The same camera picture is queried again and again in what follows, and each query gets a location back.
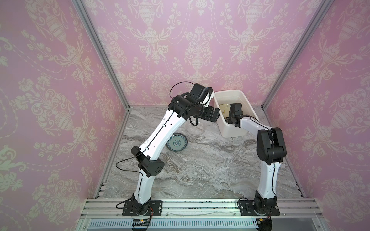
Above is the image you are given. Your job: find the left corner aluminium post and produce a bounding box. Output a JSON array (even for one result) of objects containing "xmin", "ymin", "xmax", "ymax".
[{"xmin": 72, "ymin": 0, "xmax": 130, "ymax": 111}]

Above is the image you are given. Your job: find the aluminium mounting rail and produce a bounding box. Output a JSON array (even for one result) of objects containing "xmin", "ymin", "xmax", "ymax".
[{"xmin": 76, "ymin": 198, "xmax": 330, "ymax": 231}]

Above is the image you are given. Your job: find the cream plate with willow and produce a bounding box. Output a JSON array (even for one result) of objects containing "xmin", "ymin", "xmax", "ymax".
[{"xmin": 219, "ymin": 104, "xmax": 230, "ymax": 117}]

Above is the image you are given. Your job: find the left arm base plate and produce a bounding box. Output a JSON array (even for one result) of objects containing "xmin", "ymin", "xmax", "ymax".
[{"xmin": 122, "ymin": 200, "xmax": 163, "ymax": 217}]

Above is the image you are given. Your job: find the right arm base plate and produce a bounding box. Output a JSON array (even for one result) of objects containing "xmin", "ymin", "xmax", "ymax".
[{"xmin": 237, "ymin": 200, "xmax": 280, "ymax": 216}]

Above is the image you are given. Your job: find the blue floral patterned plate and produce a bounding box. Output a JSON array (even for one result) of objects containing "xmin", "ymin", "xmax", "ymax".
[{"xmin": 166, "ymin": 133, "xmax": 188, "ymax": 152}]

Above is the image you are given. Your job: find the white plastic bin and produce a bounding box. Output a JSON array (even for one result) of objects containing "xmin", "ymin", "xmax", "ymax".
[{"xmin": 213, "ymin": 90, "xmax": 258, "ymax": 138}]

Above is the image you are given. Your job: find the corner aluminium post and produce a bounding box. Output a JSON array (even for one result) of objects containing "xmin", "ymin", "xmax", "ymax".
[
  {"xmin": 72, "ymin": 0, "xmax": 130, "ymax": 111},
  {"xmin": 261, "ymin": 0, "xmax": 334, "ymax": 111}
]

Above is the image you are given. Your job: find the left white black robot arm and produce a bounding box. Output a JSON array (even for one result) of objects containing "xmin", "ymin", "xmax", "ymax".
[{"xmin": 130, "ymin": 83, "xmax": 220, "ymax": 215}]

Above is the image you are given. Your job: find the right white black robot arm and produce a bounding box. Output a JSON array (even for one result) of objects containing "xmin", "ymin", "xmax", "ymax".
[{"xmin": 226, "ymin": 103, "xmax": 287, "ymax": 216}]

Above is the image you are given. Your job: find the right corner aluminium post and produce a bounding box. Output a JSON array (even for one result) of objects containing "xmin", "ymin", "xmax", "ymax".
[{"xmin": 261, "ymin": 0, "xmax": 334, "ymax": 111}]

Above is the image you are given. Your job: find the clear glass plate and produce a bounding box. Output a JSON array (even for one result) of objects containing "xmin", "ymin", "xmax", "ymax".
[{"xmin": 186, "ymin": 124, "xmax": 206, "ymax": 136}]

